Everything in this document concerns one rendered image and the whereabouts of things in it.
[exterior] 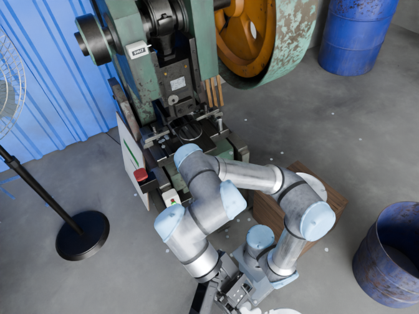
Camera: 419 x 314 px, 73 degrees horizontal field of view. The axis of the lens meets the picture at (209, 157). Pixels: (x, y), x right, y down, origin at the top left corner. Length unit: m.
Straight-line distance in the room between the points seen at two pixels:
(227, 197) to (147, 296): 1.45
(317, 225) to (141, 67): 0.87
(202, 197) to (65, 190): 2.10
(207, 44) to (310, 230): 0.86
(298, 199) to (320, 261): 1.15
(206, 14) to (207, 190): 0.83
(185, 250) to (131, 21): 0.83
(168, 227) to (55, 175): 2.26
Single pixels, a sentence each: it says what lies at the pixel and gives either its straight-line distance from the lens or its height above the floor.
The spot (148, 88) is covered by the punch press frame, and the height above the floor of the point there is 1.13.
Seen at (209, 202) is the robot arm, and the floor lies 1.33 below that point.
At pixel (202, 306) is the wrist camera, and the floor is 1.18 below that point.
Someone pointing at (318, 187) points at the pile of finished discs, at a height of 0.38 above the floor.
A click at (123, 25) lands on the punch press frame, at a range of 1.15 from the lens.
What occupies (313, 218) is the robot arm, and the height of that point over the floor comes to 1.08.
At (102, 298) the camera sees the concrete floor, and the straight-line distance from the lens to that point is 2.07.
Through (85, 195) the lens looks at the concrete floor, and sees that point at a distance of 2.50.
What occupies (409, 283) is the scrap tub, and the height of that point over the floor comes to 0.40.
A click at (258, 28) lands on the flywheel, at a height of 1.26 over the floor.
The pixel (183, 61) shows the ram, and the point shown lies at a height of 1.16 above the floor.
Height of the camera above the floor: 1.83
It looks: 49 degrees down
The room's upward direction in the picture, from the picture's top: 8 degrees counter-clockwise
